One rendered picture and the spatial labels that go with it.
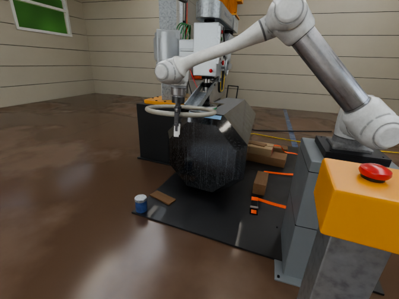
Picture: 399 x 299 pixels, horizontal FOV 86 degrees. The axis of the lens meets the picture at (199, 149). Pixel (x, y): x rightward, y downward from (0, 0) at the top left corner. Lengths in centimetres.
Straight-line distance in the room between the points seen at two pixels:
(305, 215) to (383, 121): 60
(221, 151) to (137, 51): 680
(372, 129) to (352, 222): 74
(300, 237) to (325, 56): 95
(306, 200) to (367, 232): 92
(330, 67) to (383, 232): 76
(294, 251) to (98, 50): 877
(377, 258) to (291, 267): 119
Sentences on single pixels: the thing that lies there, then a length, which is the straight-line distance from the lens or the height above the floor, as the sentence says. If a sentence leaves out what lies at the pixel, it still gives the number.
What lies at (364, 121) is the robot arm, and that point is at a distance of 109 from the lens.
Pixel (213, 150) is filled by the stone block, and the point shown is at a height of 51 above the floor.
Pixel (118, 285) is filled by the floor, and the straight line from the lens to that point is 157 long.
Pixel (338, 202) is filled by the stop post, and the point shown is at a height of 106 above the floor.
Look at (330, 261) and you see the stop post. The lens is 45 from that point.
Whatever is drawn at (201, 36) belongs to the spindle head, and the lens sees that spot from 203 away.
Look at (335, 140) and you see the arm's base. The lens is 136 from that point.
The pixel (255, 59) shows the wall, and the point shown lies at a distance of 705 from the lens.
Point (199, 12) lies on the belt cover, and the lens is 205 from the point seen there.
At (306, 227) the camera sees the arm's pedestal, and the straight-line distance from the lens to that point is 140.
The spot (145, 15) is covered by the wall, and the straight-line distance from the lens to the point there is 823.
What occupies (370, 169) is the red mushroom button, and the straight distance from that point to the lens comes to 39.
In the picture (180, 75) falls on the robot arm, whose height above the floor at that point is 117.
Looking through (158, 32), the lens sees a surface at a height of 153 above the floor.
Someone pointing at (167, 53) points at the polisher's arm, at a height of 131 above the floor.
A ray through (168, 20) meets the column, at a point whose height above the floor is 165.
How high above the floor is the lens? 123
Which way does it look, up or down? 22 degrees down
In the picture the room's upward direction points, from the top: 2 degrees clockwise
